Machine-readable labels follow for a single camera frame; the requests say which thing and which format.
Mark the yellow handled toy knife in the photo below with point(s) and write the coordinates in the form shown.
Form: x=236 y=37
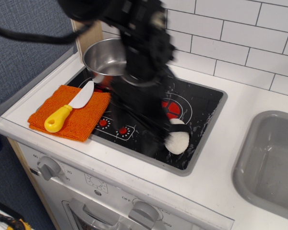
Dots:
x=56 y=120

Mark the grey sink basin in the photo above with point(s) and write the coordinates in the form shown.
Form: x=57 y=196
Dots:
x=260 y=175

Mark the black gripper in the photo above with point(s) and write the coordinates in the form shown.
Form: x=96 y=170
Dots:
x=142 y=101

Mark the stainless steel pot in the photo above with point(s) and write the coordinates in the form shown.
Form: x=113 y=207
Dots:
x=105 y=60

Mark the black toy stovetop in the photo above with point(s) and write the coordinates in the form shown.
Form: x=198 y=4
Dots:
x=196 y=105

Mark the grey oven knob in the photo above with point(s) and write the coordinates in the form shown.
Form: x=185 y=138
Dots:
x=48 y=168
x=144 y=214

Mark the grey right oven knob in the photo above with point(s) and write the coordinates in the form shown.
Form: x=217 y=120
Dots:
x=144 y=214

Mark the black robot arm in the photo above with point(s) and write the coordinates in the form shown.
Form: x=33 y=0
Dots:
x=142 y=31

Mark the white toy oven front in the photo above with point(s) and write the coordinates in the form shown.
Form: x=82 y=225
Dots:
x=79 y=201

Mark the grey left oven knob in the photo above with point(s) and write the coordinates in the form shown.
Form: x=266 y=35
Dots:
x=48 y=168

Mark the orange folded cloth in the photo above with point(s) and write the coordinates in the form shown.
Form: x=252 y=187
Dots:
x=81 y=122

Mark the white sushi with black band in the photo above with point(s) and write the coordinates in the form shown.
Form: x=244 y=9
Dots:
x=179 y=137

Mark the wooden side post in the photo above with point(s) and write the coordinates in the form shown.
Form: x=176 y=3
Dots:
x=92 y=35

